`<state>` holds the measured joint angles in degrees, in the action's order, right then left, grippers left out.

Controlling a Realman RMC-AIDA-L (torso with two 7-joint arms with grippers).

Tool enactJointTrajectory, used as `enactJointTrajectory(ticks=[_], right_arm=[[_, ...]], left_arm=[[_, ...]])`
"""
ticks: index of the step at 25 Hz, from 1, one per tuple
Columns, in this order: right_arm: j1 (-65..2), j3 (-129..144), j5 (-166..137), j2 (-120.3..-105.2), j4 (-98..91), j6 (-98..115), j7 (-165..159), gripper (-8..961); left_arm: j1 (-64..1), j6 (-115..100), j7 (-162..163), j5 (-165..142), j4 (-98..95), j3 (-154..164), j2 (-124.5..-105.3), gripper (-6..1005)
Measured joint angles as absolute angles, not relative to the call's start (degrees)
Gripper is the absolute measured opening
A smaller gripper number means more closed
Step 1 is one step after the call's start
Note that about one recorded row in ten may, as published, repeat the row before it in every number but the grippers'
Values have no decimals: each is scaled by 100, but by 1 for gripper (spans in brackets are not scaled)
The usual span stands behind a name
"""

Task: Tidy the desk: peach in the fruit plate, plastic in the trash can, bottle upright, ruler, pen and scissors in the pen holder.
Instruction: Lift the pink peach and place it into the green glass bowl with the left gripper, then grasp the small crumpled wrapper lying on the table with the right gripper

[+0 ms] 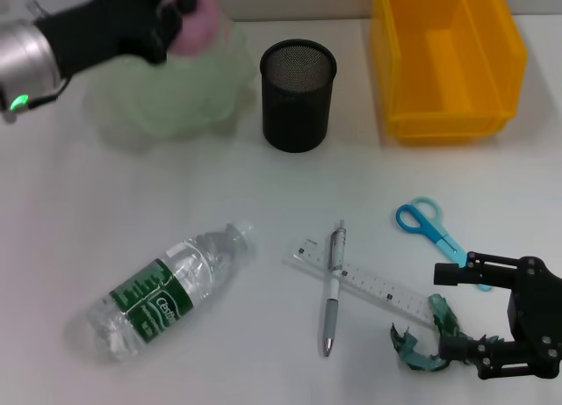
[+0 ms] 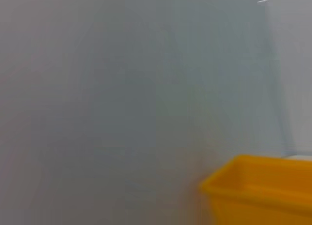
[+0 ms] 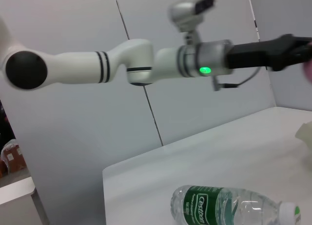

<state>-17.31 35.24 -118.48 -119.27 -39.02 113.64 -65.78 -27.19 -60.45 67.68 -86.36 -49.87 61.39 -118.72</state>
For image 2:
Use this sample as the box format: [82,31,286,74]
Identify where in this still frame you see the yellow plastic bin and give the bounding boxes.
[199,153,312,225]

